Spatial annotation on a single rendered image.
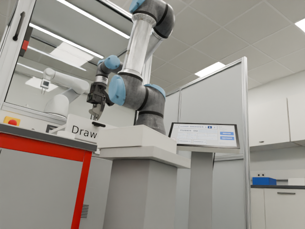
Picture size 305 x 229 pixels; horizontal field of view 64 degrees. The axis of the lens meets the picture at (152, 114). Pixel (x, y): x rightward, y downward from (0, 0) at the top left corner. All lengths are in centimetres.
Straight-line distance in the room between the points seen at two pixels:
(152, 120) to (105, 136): 21
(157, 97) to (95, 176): 77
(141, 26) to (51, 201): 78
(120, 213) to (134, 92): 47
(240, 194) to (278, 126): 204
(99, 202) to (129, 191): 72
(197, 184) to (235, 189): 66
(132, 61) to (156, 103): 21
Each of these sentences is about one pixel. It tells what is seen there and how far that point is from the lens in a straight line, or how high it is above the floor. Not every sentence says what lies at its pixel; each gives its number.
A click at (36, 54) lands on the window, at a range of 169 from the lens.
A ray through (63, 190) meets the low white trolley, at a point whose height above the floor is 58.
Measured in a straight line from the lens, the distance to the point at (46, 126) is 156.
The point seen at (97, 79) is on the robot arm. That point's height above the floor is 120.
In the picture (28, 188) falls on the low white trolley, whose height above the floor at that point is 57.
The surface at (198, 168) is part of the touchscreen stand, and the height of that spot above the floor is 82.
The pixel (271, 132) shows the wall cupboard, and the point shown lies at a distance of 429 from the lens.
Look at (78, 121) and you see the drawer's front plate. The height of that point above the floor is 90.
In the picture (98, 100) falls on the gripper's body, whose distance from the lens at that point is 142.
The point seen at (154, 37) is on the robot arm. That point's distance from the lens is 131.
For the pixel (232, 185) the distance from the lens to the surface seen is 248.
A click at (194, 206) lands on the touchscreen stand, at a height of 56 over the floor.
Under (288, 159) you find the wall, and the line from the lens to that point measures 449.
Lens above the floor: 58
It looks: 19 degrees up
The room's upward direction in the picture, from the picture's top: 6 degrees clockwise
